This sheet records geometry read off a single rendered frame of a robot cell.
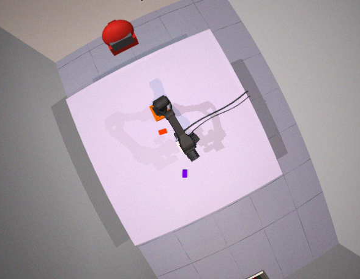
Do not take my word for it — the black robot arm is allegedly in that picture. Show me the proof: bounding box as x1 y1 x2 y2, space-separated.
152 95 200 162

